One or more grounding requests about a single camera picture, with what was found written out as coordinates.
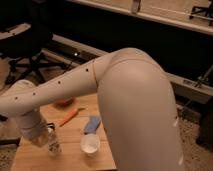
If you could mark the wooden table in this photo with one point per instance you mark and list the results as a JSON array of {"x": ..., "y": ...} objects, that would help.
[{"x": 31, "y": 158}]

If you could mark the blue sponge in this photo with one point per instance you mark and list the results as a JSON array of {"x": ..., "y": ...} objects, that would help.
[{"x": 92, "y": 125}]

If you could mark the orange carrot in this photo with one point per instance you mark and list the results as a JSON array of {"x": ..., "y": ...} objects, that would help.
[{"x": 71, "y": 114}]

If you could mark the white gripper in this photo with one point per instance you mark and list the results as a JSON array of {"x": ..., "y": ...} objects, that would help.
[{"x": 33, "y": 127}]

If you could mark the clear plastic bottle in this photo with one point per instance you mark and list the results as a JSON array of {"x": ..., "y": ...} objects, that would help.
[{"x": 53, "y": 144}]

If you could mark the orange bowl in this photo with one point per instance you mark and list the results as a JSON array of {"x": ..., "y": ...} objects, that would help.
[{"x": 64, "y": 102}]

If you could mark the office chair base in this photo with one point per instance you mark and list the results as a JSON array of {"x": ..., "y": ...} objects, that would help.
[{"x": 203, "y": 12}]

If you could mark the white cup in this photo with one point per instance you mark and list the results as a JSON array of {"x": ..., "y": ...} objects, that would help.
[{"x": 90, "y": 144}]

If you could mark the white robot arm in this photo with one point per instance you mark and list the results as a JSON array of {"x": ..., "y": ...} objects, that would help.
[{"x": 136, "y": 102}]

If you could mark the black office chair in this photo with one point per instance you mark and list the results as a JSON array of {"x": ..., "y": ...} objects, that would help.
[{"x": 22, "y": 38}]

